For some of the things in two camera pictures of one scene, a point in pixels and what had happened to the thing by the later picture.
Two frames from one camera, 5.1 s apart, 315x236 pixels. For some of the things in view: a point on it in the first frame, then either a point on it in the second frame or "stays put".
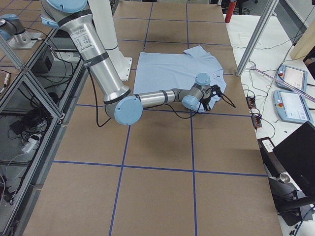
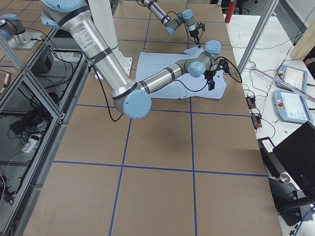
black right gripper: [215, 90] -> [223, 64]
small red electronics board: [251, 102] stays put
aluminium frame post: [268, 11] stays put
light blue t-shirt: [195, 72] stays put
